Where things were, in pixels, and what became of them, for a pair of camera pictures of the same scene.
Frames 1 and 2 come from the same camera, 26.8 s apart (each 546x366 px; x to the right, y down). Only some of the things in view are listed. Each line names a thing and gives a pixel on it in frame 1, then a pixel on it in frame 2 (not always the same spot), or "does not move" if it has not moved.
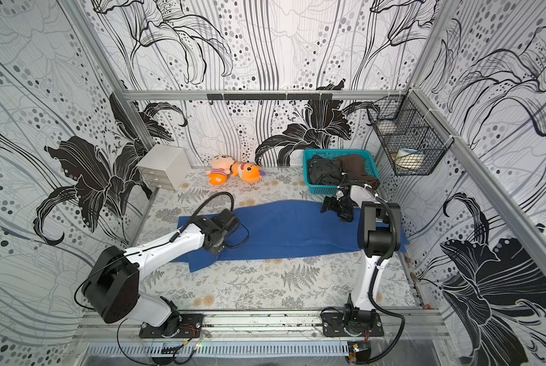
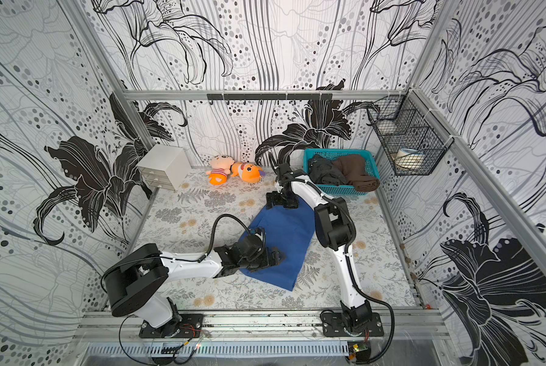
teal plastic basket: [332, 188] does not move
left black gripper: [216, 249] → [267, 262]
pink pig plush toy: [220, 168] does not move
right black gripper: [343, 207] → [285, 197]
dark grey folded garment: [323, 171] does not move
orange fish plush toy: [249, 173] does not move
